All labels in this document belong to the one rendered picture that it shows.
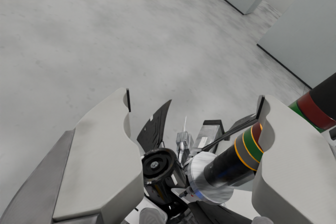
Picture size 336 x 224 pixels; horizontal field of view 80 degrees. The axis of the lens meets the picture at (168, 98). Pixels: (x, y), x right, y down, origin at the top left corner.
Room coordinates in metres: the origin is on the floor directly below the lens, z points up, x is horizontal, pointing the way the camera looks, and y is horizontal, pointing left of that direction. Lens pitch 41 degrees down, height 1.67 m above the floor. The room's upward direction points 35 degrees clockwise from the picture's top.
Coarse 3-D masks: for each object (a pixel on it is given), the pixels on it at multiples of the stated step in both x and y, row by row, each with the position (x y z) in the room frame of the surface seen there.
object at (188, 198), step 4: (172, 188) 0.23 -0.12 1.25; (176, 188) 0.24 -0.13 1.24; (180, 188) 0.25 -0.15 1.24; (184, 188) 0.26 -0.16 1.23; (176, 192) 0.22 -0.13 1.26; (180, 192) 0.23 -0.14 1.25; (184, 196) 0.22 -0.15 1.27; (188, 196) 0.23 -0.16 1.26; (192, 196) 0.24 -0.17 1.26; (196, 196) 0.25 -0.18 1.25; (184, 200) 0.21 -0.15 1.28; (188, 200) 0.22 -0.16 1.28; (192, 200) 0.22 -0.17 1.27; (200, 200) 0.24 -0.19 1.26
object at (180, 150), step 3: (183, 126) 0.59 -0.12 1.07; (183, 129) 0.57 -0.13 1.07; (180, 144) 0.48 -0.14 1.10; (183, 144) 0.48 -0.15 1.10; (180, 147) 0.46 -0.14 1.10; (183, 147) 0.47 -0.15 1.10; (177, 150) 0.45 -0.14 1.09; (180, 150) 0.45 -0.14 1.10; (183, 150) 0.46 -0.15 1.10; (180, 153) 0.44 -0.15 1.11; (177, 156) 0.42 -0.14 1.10; (180, 156) 0.42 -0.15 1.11; (180, 159) 0.41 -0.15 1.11; (180, 162) 0.40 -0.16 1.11
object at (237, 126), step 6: (252, 114) 0.55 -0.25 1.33; (240, 120) 0.55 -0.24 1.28; (246, 120) 0.49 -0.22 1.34; (252, 120) 0.46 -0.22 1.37; (234, 126) 0.51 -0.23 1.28; (240, 126) 0.44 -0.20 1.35; (246, 126) 0.42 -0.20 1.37; (228, 132) 0.42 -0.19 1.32; (234, 132) 0.40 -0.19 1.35; (222, 138) 0.38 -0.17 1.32; (210, 144) 0.37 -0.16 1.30; (204, 150) 0.35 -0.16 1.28
